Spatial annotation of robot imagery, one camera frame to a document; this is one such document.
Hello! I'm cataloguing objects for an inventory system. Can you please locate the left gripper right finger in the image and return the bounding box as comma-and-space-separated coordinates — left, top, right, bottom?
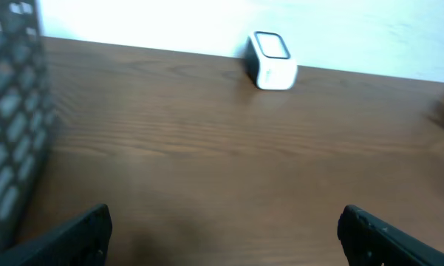
337, 205, 444, 266

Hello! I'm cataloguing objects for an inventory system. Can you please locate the grey plastic shopping basket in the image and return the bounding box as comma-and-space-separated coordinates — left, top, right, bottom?
0, 0, 55, 252

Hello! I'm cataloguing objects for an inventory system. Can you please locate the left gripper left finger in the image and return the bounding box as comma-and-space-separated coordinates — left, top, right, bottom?
0, 204, 112, 266

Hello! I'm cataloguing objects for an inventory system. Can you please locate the white barcode scanner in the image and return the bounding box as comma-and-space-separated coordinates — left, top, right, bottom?
244, 31, 298, 90

